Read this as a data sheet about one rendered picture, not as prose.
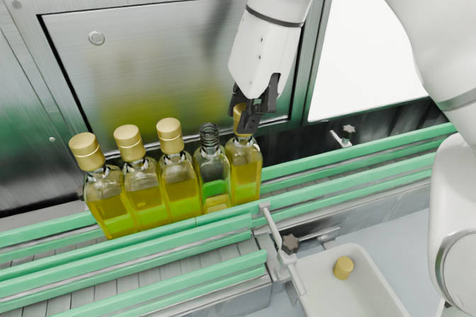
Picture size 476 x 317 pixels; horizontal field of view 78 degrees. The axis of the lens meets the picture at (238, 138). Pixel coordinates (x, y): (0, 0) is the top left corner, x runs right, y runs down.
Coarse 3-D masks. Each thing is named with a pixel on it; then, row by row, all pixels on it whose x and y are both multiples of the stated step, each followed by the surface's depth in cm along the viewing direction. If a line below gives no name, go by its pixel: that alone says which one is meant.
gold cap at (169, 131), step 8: (160, 120) 42; (168, 120) 42; (176, 120) 42; (160, 128) 41; (168, 128) 41; (176, 128) 41; (160, 136) 41; (168, 136) 41; (176, 136) 42; (160, 144) 44; (168, 144) 42; (176, 144) 43; (168, 152) 43; (176, 152) 43
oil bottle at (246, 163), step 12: (228, 144) 50; (252, 144) 49; (228, 156) 50; (240, 156) 48; (252, 156) 49; (240, 168) 49; (252, 168) 50; (240, 180) 51; (252, 180) 52; (240, 192) 54; (252, 192) 55; (240, 204) 56
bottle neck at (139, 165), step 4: (144, 156) 44; (140, 160) 43; (144, 160) 44; (128, 164) 43; (132, 164) 43; (136, 164) 43; (140, 164) 44; (144, 164) 45; (128, 168) 44; (132, 168) 44; (136, 168) 44; (140, 168) 44
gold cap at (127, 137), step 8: (120, 128) 41; (128, 128) 41; (136, 128) 41; (120, 136) 40; (128, 136) 40; (136, 136) 40; (120, 144) 40; (128, 144) 40; (136, 144) 41; (120, 152) 42; (128, 152) 41; (136, 152) 42; (144, 152) 43; (128, 160) 42; (136, 160) 42
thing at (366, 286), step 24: (312, 264) 61; (360, 264) 62; (312, 288) 62; (336, 288) 62; (360, 288) 62; (384, 288) 56; (312, 312) 53; (336, 312) 59; (360, 312) 59; (384, 312) 57
